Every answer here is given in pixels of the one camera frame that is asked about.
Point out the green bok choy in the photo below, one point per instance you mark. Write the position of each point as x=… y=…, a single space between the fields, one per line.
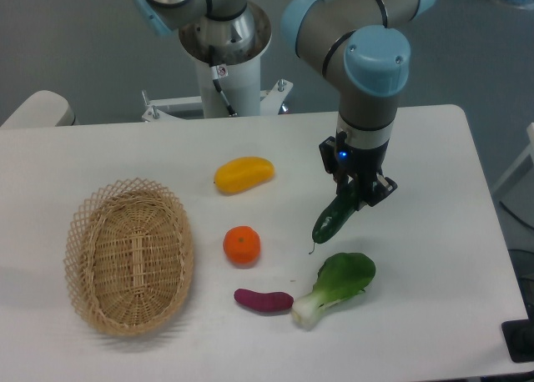
x=341 y=277

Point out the white chair back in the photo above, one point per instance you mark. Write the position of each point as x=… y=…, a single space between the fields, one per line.
x=43 y=109

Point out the purple sweet potato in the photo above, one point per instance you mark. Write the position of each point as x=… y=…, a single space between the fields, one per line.
x=265 y=303

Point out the orange tangerine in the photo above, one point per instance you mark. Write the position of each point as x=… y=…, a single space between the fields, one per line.
x=242 y=245

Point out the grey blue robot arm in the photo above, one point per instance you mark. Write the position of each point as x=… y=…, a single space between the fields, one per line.
x=354 y=45

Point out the black device at table edge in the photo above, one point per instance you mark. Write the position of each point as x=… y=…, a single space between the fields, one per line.
x=518 y=335

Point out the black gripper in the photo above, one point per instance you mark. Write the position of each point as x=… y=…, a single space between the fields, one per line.
x=365 y=165

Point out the green cucumber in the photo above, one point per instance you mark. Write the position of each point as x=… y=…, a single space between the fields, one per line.
x=334 y=216

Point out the yellow mango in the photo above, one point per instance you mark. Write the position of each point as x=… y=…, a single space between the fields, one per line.
x=241 y=174

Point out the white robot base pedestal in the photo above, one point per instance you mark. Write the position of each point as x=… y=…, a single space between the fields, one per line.
x=227 y=60

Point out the woven wicker basket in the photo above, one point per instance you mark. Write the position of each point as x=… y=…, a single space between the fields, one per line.
x=129 y=259

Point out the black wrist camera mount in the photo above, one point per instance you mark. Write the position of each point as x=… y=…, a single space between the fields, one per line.
x=330 y=155

